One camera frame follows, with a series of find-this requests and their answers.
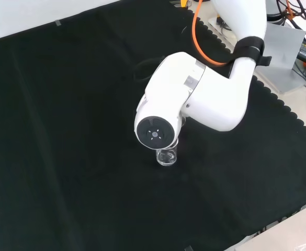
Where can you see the clear glass beaker with spout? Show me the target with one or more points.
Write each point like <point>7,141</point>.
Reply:
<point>167,158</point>

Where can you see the black bench cloth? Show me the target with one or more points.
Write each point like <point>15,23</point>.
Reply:
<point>63,143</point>

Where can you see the small yellow tool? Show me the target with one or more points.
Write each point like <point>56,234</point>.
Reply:
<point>182,2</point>

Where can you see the grey tape strip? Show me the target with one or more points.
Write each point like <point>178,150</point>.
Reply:
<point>58,23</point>
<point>189,248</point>

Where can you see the pale grey board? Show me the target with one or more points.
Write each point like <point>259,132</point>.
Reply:
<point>283,68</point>

